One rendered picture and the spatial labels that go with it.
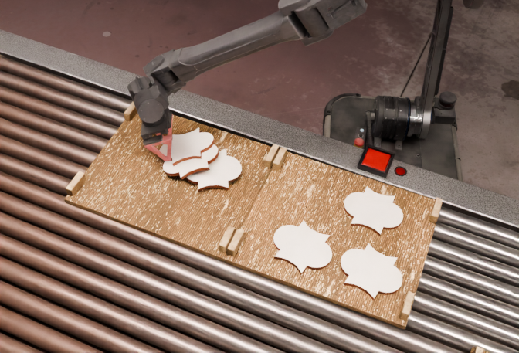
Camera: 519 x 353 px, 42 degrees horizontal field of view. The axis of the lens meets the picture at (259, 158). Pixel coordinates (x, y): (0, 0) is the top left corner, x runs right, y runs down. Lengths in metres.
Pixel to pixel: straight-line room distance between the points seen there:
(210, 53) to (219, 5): 2.24
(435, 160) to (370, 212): 1.14
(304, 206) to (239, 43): 0.42
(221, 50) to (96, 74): 0.58
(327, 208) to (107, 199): 0.52
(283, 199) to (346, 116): 1.23
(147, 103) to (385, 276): 0.64
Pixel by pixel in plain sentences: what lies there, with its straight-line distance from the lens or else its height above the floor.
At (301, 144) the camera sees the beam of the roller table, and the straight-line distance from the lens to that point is 1.74.
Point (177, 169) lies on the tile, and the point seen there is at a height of 0.97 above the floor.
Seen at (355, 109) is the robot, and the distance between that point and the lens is 2.81.
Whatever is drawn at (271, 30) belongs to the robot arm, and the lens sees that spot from 1.40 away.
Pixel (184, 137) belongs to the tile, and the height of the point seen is 0.96.
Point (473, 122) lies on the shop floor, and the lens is 3.24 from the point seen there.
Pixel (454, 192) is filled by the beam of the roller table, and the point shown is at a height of 0.92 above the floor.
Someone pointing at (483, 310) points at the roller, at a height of 0.91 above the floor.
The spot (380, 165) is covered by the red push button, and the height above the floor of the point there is 0.93.
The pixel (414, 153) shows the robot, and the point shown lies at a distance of 2.67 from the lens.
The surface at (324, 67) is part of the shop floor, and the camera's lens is 3.35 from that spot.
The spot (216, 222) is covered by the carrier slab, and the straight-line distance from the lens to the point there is 1.55.
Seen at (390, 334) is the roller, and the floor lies 0.92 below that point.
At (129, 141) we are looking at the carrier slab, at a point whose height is 0.94.
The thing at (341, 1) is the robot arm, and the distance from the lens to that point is 1.36.
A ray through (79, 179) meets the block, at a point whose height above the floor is 0.96.
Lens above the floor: 2.20
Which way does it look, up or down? 49 degrees down
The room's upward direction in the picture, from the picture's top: 2 degrees clockwise
